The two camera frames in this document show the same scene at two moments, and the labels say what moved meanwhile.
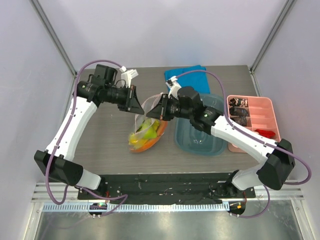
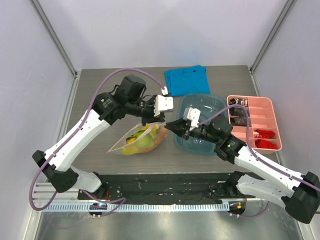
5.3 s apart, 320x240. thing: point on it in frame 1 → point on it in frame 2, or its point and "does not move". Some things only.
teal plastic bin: [189, 140] does not move
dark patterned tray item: [238, 110] does not move
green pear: [149, 131] → [146, 142]
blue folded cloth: [195, 76] does not move
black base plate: [200, 187] does not move
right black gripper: [163, 107] → [186, 130]
